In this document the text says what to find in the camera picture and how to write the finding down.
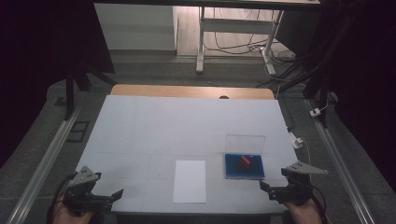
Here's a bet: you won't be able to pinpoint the white metal desk frame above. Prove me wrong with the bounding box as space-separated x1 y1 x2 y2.
195 6 285 77

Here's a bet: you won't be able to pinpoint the person's right hand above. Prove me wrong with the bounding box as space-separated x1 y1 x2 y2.
282 199 323 224

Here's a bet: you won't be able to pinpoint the black metal stand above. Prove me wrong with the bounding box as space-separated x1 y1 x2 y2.
279 0 368 129
63 60 117 121

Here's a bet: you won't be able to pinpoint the white cabinet panel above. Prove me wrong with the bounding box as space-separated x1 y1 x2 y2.
93 3 177 51

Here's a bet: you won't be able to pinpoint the blue box with clear lid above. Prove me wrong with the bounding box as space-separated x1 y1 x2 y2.
224 133 266 181

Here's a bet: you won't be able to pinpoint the person's left hand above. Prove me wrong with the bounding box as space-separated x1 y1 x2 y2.
50 195 95 224

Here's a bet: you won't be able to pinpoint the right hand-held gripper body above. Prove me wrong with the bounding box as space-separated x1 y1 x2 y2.
268 161 329 207

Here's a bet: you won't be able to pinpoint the white paper sheet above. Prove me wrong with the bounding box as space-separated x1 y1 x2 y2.
172 160 207 204

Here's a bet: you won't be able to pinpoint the dark curtain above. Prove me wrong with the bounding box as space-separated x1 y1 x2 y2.
0 0 115 169
311 0 396 194

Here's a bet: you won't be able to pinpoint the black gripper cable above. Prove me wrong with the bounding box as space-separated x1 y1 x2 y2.
46 171 78 224
309 182 329 224

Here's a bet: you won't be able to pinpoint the aluminium rail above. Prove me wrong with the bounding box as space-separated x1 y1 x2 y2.
5 105 82 224
304 98 376 224

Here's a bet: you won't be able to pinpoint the black floor cables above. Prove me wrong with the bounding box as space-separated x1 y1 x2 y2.
204 7 312 90

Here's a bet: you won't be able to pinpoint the white connector with yellow cable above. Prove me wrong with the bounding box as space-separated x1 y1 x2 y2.
289 132 312 166

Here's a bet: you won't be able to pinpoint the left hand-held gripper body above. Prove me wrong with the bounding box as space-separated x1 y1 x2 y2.
63 165 115 217

